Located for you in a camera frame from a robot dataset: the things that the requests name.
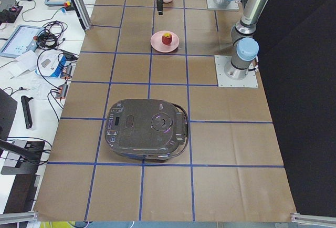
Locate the aluminium rail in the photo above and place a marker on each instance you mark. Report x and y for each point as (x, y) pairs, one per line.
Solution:
(8, 218)
(313, 220)

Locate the near teach pendant tablet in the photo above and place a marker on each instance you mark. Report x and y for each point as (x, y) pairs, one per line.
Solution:
(21, 41)

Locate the pink plate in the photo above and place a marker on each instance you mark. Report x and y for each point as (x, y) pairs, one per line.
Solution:
(157, 44)

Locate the aluminium frame post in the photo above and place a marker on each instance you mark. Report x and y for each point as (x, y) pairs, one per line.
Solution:
(82, 14)

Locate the grey usb hub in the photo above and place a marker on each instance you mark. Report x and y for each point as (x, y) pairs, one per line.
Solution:
(61, 91)
(66, 72)

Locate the black monitor stand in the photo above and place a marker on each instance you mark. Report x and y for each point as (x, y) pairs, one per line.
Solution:
(24, 157)

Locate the aluminium rail bottom left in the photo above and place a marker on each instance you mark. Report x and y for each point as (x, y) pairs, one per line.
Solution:
(8, 218)

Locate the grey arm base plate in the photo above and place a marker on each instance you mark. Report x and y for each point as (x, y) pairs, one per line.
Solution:
(231, 77)

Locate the black electronics box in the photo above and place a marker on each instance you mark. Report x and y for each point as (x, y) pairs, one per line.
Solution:
(10, 15)

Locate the dark grey rice cooker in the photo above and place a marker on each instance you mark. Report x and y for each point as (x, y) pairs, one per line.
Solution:
(147, 129)

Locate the white paper sheets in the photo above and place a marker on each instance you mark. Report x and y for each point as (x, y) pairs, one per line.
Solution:
(25, 62)

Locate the red apple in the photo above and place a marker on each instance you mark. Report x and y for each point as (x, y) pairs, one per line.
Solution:
(166, 38)

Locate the aluminium rail bottom right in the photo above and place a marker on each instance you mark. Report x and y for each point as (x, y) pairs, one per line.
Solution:
(313, 220)

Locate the blue white box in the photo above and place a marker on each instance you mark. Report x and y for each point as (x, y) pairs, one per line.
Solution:
(50, 63)

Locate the black bar tool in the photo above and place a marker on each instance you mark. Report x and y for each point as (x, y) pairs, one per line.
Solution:
(26, 111)

